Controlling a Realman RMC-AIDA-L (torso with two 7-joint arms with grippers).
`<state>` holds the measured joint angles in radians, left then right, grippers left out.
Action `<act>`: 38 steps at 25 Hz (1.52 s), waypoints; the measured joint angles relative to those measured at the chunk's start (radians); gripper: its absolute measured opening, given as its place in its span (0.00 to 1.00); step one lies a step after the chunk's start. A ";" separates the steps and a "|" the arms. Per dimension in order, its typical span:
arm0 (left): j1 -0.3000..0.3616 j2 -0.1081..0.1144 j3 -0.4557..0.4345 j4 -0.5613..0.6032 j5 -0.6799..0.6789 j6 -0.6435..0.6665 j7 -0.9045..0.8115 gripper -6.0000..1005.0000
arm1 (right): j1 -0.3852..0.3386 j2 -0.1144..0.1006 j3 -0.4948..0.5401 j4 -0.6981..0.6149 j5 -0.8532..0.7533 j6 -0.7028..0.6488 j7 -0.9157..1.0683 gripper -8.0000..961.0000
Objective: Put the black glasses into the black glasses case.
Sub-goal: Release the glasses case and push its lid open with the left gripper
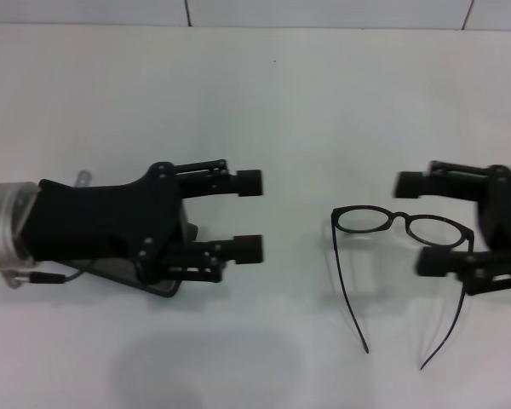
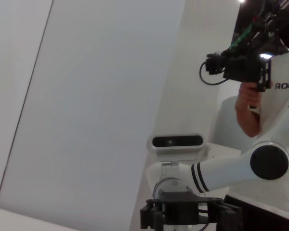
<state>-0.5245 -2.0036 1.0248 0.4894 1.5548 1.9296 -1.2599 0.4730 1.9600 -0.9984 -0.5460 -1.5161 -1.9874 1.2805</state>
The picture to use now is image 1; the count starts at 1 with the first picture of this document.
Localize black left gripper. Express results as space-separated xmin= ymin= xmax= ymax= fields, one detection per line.
xmin=25 ymin=161 xmax=189 ymax=286

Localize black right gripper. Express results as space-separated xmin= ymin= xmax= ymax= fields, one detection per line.
xmin=393 ymin=160 xmax=511 ymax=297

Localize black thin-framed glasses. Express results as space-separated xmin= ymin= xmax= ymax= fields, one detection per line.
xmin=330 ymin=204 xmax=476 ymax=372

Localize black glasses case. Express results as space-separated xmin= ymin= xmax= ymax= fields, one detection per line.
xmin=66 ymin=221 xmax=202 ymax=300

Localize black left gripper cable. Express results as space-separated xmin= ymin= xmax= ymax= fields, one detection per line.
xmin=8 ymin=267 xmax=95 ymax=285

